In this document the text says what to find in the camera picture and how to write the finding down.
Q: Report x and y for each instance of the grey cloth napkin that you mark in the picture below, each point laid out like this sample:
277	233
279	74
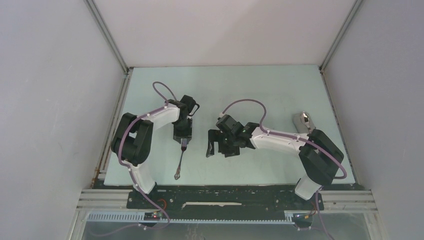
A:
301	129

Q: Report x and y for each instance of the silver spoon pink handle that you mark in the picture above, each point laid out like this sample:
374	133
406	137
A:
305	120

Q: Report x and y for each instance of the aluminium frame post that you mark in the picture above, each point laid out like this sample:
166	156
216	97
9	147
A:
341	33
106	33

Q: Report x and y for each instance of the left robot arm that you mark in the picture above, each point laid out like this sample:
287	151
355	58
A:
132	139

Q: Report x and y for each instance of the white cable duct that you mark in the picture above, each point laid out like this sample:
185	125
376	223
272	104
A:
156	217

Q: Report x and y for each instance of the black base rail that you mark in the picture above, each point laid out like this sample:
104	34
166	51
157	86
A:
226	201

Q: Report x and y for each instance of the left aluminium frame post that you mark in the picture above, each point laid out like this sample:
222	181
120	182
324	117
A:
106	33

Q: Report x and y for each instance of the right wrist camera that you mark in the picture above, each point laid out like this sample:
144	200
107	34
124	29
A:
222	117

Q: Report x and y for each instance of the right aluminium frame post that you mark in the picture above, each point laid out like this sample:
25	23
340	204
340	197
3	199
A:
341	33

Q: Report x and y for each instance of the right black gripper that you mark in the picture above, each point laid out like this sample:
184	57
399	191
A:
212	135

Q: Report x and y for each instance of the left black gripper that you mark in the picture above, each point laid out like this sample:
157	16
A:
187	133

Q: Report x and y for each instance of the iridescent fork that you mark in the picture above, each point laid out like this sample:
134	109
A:
178	170

